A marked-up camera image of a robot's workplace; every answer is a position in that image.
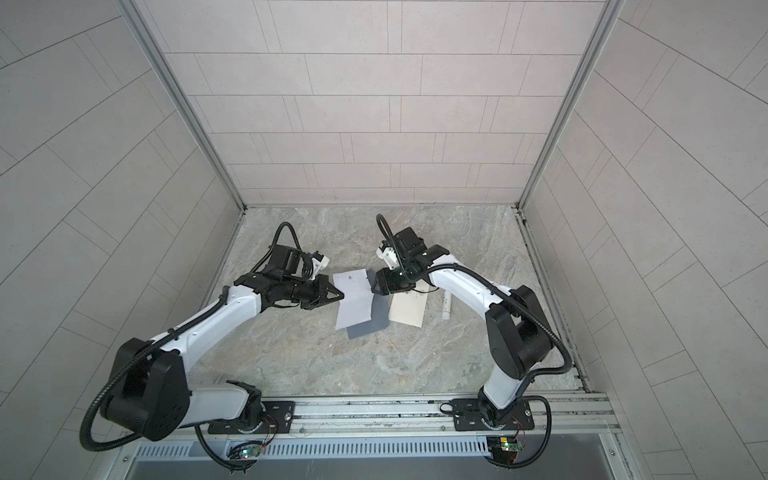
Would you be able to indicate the circuit board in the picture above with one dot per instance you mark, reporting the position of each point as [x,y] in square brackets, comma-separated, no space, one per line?
[504,449]
[247,451]

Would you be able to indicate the cream envelope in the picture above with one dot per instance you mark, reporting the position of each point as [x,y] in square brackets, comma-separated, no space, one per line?
[408,308]

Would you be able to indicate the left circuit board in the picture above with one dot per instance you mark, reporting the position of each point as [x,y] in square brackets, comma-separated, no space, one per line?
[247,451]

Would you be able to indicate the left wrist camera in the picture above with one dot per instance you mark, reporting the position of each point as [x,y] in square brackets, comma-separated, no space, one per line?
[319,263]

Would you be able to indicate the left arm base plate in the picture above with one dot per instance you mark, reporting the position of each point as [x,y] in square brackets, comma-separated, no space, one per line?
[270,417]

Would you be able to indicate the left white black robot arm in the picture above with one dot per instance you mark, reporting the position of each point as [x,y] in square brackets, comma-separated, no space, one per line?
[149,394]

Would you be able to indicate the right circuit board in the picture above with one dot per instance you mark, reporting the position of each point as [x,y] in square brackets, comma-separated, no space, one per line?
[504,449]

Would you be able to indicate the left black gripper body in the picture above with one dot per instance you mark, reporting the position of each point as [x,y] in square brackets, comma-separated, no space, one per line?
[297,290]

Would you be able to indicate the right wrist camera white housing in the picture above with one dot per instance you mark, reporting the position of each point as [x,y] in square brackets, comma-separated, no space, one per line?
[387,254]

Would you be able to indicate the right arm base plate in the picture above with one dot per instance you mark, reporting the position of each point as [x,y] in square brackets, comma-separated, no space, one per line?
[472,414]

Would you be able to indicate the white glue stick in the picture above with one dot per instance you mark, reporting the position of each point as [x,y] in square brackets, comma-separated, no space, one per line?
[446,306]

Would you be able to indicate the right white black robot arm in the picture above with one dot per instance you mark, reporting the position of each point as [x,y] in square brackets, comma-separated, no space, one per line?
[518,334]

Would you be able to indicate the white paper sheet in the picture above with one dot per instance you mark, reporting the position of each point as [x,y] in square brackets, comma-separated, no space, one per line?
[356,305]

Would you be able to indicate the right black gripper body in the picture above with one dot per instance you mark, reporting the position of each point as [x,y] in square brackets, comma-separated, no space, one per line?
[396,279]

